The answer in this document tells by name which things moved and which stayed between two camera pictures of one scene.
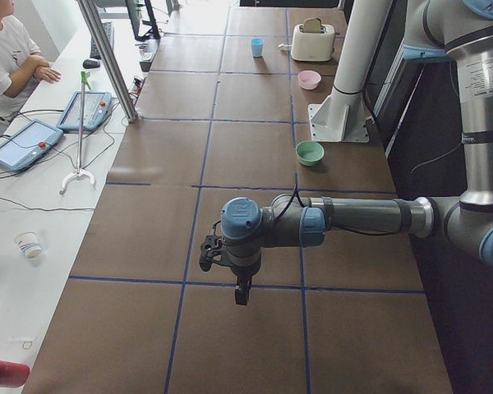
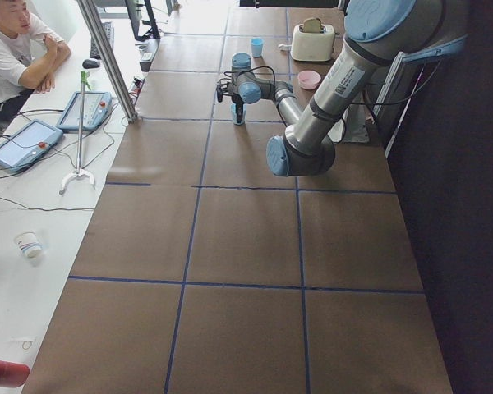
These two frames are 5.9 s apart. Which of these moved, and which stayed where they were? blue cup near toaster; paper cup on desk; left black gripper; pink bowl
Moved: left black gripper
Stayed: paper cup on desk; pink bowl; blue cup near toaster
